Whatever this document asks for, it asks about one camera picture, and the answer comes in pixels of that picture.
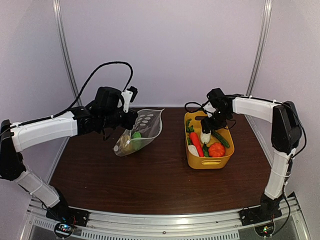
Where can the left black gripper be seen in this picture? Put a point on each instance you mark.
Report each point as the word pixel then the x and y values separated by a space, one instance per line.
pixel 128 124

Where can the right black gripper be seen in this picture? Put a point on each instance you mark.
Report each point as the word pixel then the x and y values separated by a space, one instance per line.
pixel 209 126

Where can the white toy radish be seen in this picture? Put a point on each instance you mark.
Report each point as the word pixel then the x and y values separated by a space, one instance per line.
pixel 205 137

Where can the yellow toy squash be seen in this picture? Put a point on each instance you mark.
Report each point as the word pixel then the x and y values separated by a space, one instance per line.
pixel 124 146

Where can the orange toy carrot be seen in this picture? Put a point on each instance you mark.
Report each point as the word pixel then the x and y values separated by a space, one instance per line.
pixel 192 138

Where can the light green toy gourd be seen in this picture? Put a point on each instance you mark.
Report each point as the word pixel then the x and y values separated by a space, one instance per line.
pixel 135 141

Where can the dotted clear zip bag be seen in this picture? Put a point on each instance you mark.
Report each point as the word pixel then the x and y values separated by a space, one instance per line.
pixel 149 124

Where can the yellow plastic basket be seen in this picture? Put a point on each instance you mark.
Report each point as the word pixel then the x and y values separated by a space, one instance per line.
pixel 198 162

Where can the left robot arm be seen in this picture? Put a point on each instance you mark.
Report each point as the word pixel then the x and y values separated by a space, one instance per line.
pixel 109 109

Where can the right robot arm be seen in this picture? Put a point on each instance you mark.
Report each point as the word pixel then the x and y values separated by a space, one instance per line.
pixel 286 132

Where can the dark green toy cucumber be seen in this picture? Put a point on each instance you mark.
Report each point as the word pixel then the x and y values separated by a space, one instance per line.
pixel 221 139

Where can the orange toy pumpkin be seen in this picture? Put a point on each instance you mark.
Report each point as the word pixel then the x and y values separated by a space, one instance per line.
pixel 216 150

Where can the left circuit board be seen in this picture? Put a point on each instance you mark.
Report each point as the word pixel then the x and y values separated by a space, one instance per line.
pixel 63 230

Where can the circuit board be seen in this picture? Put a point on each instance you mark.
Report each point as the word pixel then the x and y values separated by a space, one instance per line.
pixel 63 230
pixel 264 230

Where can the right circuit board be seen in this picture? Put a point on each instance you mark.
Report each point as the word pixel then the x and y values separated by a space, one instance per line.
pixel 264 230

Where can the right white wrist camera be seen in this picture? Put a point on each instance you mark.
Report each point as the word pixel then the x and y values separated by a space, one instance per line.
pixel 208 109

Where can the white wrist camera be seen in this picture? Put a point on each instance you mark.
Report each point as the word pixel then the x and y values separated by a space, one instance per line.
pixel 128 96
pixel 208 109

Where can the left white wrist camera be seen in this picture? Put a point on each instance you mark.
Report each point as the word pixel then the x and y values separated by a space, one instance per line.
pixel 128 96

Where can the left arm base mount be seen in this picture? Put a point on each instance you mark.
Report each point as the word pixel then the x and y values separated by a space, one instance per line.
pixel 69 215

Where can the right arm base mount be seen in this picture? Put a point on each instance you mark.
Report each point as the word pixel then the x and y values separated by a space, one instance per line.
pixel 255 215

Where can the front aluminium rail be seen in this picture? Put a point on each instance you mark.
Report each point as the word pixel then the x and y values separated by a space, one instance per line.
pixel 221 225

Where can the right aluminium frame post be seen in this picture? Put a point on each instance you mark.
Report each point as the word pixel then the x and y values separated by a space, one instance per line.
pixel 264 31

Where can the aluminium frame post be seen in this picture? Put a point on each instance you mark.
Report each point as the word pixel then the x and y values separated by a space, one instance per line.
pixel 264 31
pixel 64 47

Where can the left aluminium frame post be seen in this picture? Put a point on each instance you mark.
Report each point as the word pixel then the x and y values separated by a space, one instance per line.
pixel 64 47

